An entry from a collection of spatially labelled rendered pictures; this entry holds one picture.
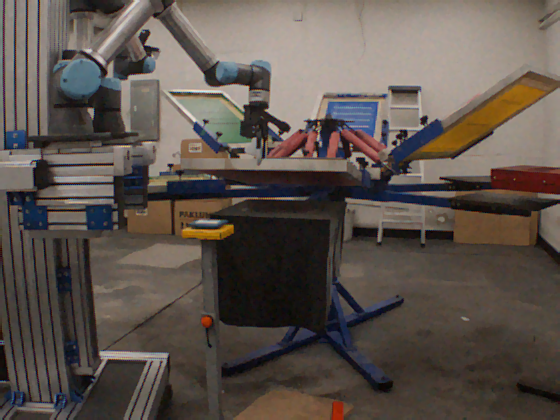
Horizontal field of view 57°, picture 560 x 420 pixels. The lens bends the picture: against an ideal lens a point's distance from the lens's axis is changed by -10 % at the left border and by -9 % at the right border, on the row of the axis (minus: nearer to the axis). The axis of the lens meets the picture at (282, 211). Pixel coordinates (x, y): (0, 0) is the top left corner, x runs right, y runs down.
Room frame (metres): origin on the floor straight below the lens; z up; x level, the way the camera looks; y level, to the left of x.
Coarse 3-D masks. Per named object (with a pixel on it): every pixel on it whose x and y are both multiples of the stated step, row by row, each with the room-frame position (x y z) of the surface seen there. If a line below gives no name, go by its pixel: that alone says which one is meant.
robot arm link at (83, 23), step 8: (72, 0) 2.24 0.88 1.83; (80, 0) 2.23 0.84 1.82; (88, 0) 2.22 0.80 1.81; (72, 8) 2.24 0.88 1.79; (80, 8) 2.23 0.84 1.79; (88, 8) 2.24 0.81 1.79; (96, 8) 2.26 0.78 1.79; (72, 16) 2.26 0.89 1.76; (80, 16) 2.25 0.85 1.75; (88, 16) 2.26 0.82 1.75; (80, 24) 2.25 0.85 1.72; (88, 24) 2.26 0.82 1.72; (80, 32) 2.25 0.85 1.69; (88, 32) 2.26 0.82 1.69; (80, 40) 2.25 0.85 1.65; (88, 40) 2.26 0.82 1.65; (80, 48) 2.25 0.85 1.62
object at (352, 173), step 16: (192, 160) 1.96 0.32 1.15; (208, 160) 1.94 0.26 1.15; (224, 160) 1.93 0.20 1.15; (240, 160) 1.92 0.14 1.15; (272, 160) 1.89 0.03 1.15; (288, 160) 1.88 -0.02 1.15; (304, 160) 1.86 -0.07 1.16; (320, 160) 1.85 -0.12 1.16; (336, 160) 1.84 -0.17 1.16; (352, 176) 2.01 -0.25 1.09
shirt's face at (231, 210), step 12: (240, 204) 2.30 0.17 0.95; (288, 204) 2.30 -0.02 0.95; (300, 204) 2.30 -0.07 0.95; (312, 204) 2.30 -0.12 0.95; (324, 204) 2.30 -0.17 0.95; (336, 204) 2.30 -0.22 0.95; (264, 216) 1.99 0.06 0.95; (276, 216) 1.99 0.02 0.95; (288, 216) 1.99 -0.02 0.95; (300, 216) 1.99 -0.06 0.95; (312, 216) 1.99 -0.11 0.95; (324, 216) 1.99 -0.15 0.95
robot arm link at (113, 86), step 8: (104, 80) 2.18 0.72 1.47; (112, 80) 2.20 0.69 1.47; (104, 88) 2.18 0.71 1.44; (112, 88) 2.19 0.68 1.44; (120, 88) 2.24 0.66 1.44; (96, 96) 2.19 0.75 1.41; (104, 96) 2.18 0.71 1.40; (112, 96) 2.20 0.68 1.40; (120, 96) 2.24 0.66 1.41; (88, 104) 2.23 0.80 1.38; (96, 104) 2.19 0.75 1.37; (104, 104) 2.18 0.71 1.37; (112, 104) 2.20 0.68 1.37; (120, 104) 2.24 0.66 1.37
